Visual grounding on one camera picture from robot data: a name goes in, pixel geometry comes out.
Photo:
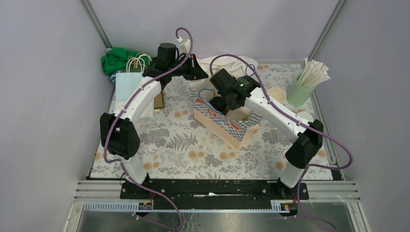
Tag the bundle of white wrapped straws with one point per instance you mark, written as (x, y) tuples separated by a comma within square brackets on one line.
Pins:
[(313, 74)]

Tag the blue checkered paper bag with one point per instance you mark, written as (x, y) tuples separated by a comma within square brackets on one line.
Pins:
[(234, 128)]

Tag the green straw holder cup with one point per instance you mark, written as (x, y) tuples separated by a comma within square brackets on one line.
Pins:
[(297, 94)]

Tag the stack of white lids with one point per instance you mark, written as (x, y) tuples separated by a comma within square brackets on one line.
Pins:
[(306, 116)]

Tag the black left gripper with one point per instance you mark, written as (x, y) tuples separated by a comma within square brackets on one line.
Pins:
[(195, 72)]

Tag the stack of black paper cups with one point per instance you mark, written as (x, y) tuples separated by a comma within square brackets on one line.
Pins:
[(278, 94)]

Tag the white cloth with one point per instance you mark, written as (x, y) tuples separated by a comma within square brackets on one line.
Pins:
[(232, 65)]

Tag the light blue paper bag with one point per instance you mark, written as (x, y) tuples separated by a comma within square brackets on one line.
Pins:
[(126, 85)]

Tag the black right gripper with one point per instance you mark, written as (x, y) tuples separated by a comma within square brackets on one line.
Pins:
[(232, 107)]

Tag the floral tablecloth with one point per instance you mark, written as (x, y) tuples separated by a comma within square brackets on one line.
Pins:
[(175, 145)]

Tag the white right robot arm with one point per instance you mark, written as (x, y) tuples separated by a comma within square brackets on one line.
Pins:
[(298, 131)]

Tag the black coffee lid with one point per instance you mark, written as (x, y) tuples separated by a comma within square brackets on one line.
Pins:
[(219, 104)]

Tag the green cloth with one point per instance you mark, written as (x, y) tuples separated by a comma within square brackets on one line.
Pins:
[(116, 58)]

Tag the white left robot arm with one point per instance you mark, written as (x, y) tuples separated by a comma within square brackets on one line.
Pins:
[(118, 133)]

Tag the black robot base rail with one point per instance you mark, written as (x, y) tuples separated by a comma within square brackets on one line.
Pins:
[(202, 194)]

